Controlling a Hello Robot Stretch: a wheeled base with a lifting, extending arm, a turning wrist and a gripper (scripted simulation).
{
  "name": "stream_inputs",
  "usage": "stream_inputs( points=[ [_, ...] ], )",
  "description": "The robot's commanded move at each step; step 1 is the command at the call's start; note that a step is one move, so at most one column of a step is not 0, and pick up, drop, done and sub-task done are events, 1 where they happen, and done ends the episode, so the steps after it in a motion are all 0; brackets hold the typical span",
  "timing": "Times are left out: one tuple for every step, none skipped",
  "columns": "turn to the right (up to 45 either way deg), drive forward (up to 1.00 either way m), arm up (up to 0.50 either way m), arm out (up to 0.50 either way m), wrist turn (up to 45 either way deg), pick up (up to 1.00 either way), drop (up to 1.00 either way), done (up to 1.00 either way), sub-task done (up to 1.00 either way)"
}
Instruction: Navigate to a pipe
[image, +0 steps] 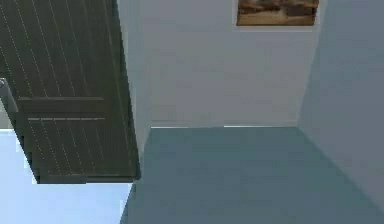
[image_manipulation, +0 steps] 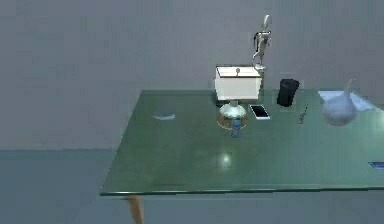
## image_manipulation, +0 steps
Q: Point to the small blue bottle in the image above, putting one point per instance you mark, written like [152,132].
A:
[236,128]

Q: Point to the black cylinder cup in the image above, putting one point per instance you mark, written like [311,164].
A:
[287,92]

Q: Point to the small white flat object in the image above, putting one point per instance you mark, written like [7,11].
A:
[164,116]

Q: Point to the green glass table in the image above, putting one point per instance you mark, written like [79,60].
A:
[186,160]

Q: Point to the white shade table lamp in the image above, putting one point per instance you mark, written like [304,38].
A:
[237,87]

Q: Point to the pale grey round vase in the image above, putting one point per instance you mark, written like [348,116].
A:
[338,111]

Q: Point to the blue flat object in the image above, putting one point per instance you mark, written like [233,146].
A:
[377,165]

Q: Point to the silver figure statue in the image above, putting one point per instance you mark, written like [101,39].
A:
[262,43]

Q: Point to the white smartphone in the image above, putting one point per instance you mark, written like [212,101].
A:
[259,111]

